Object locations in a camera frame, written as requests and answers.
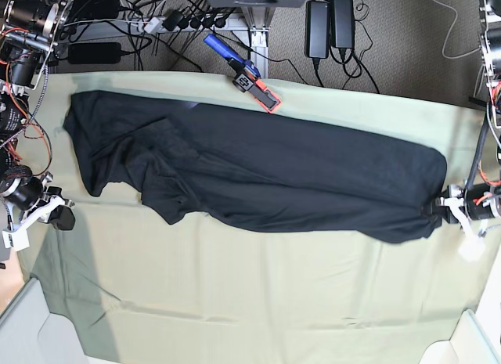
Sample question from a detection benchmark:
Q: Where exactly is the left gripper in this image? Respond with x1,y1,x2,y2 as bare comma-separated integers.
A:
420,184,484,239

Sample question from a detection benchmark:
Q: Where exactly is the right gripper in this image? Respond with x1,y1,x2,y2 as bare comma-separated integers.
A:
7,186,75,232

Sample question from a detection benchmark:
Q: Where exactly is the black T-shirt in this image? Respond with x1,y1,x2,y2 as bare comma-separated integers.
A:
63,91,447,243

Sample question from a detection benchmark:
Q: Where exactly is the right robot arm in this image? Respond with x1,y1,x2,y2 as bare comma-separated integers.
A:
1,0,75,231

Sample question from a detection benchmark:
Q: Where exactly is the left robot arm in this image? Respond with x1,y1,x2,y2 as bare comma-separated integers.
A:
429,0,500,243

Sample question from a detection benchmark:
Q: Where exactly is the light green table cloth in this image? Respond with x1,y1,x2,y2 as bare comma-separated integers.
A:
19,72,500,363

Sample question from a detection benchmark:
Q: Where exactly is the white bin left corner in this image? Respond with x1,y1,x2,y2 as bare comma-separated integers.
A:
1,278,88,364

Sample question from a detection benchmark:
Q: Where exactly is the white bin corner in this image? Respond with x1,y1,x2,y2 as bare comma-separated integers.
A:
1,278,88,364
419,309,500,364

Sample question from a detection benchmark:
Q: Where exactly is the white bin right corner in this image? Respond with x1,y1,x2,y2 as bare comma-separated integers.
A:
419,309,500,364

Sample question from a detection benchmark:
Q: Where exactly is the black power brick left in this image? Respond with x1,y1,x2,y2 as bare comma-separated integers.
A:
67,42,122,65

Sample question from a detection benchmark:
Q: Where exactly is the black power adapter pair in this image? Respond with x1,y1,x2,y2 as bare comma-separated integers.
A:
305,0,355,63

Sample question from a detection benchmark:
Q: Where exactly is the white power strip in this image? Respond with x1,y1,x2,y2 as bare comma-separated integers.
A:
130,13,232,34

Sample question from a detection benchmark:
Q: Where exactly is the blue orange bar clamp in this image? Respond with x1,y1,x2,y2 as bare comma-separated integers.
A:
204,34,282,114

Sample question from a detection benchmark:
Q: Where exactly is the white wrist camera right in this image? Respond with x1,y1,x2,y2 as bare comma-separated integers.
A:
2,229,30,251

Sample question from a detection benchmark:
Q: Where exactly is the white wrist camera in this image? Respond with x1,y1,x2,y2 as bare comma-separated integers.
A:
458,239,485,262
2,229,30,251

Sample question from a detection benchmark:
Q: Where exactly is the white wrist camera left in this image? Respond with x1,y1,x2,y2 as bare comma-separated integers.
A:
458,239,485,262

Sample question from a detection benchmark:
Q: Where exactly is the white cable on carpet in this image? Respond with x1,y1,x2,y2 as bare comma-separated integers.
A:
414,0,482,60

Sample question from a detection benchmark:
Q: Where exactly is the aluminium frame post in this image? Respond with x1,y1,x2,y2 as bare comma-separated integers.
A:
233,7,275,79

